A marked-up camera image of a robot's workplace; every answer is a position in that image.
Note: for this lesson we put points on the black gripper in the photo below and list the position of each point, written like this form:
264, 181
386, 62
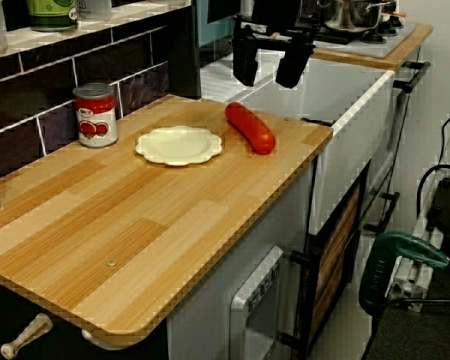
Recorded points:
275, 15

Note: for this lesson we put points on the red toy sausage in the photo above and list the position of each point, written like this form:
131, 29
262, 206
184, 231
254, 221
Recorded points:
251, 127

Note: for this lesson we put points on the cream scalloped toy plate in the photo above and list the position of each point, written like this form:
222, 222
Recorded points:
180, 148

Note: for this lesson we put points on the light blue plastic bin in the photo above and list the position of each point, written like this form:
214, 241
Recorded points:
210, 30

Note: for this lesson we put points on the black burner grate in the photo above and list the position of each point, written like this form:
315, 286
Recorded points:
337, 37

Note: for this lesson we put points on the steel cooking pot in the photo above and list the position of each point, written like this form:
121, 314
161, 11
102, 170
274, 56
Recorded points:
348, 15

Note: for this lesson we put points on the grey toy stove hob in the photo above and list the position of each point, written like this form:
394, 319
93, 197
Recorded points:
375, 50

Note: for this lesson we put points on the black stove knob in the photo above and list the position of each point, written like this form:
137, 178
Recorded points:
397, 23
389, 30
373, 38

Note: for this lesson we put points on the white toy sink unit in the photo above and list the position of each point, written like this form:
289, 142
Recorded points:
352, 157

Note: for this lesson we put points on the tomato print tin can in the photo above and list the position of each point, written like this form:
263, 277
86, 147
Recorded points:
97, 120

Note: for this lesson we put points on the small white lidded jar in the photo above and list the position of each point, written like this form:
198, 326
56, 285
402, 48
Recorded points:
93, 10

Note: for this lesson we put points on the black framed wooden crate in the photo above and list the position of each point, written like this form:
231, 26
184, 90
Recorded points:
333, 255

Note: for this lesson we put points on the green label can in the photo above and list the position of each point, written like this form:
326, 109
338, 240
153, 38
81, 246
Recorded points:
48, 15

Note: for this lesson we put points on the dark power supply box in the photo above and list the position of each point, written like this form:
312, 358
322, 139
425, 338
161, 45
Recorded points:
448, 202

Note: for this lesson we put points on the white toy kitchen cabinet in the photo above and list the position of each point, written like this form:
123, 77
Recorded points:
210, 285

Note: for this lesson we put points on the green power drill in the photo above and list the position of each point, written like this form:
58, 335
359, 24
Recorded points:
375, 273

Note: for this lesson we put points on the grey toy dishwasher panel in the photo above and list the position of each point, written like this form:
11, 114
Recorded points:
240, 300

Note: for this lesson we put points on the silver aluminium extrusion rail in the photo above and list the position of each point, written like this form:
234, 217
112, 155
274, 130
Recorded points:
408, 285

